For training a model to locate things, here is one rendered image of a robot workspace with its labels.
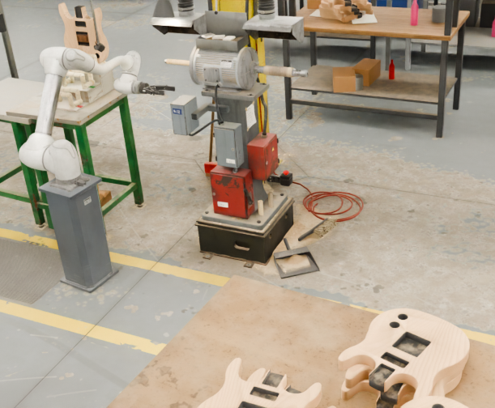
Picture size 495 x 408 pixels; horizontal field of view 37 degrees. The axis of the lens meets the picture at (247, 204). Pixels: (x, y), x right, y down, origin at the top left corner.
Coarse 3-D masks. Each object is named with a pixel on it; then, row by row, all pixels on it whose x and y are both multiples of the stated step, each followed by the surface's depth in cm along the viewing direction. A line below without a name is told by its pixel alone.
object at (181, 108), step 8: (184, 96) 450; (192, 96) 449; (176, 104) 440; (184, 104) 439; (192, 104) 447; (176, 112) 442; (184, 112) 440; (192, 112) 448; (176, 120) 445; (184, 120) 443; (192, 120) 450; (216, 120) 454; (176, 128) 448; (184, 128) 446; (192, 128) 451
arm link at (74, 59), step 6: (66, 54) 441; (72, 54) 441; (78, 54) 442; (84, 54) 446; (66, 60) 442; (72, 60) 441; (78, 60) 442; (84, 60) 446; (90, 60) 450; (66, 66) 448; (72, 66) 447; (78, 66) 446; (84, 66) 448; (90, 66) 452
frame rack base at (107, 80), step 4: (108, 72) 516; (112, 72) 520; (96, 76) 510; (100, 76) 509; (104, 76) 513; (108, 76) 517; (112, 76) 521; (80, 80) 518; (88, 80) 515; (96, 80) 512; (100, 80) 510; (104, 80) 513; (108, 80) 518; (112, 80) 522; (104, 84) 514; (108, 84) 518; (112, 84) 522; (104, 88) 515; (108, 88) 519; (112, 88) 523; (104, 92) 516; (108, 92) 520
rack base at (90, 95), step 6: (72, 84) 513; (78, 84) 512; (96, 84) 509; (84, 90) 501; (90, 90) 502; (96, 90) 508; (72, 96) 507; (84, 96) 502; (90, 96) 503; (96, 96) 509; (90, 102) 504
